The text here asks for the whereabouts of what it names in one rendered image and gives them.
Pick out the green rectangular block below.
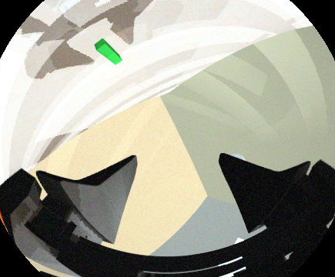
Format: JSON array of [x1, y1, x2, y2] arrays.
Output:
[[94, 38, 123, 65]]

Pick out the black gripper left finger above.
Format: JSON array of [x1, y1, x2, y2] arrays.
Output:
[[35, 155, 137, 244]]

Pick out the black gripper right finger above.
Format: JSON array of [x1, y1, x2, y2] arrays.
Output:
[[219, 153, 311, 234]]

